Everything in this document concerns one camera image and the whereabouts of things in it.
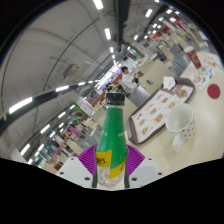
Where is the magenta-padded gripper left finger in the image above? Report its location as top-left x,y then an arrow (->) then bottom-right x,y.
55,143 -> 100,189

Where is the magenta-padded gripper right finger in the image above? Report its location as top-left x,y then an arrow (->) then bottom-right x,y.
124,144 -> 166,189

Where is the green-labelled clear drink bottle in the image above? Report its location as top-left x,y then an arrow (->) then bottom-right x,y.
94,92 -> 130,190

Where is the person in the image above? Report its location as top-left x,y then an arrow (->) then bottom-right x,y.
69,125 -> 83,139
120,65 -> 139,92

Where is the dark tray with paper liner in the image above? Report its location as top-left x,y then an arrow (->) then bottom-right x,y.
125,77 -> 196,146

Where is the white polka-dot mug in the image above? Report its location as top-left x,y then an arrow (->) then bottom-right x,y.
165,103 -> 197,153

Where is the group of ceiling lights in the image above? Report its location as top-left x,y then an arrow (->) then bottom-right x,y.
8,0 -> 183,165

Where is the crumpled white napkin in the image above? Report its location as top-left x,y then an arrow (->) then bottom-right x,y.
162,76 -> 177,91

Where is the group of beige chairs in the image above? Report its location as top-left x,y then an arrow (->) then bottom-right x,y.
133,19 -> 201,98

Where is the ceiling air conditioner unit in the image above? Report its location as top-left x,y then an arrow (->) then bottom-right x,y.
62,63 -> 82,81

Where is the flat round red coaster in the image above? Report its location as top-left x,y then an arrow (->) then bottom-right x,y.
206,83 -> 222,100

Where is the colourful printed leaflet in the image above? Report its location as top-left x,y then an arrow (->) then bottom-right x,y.
189,64 -> 216,91

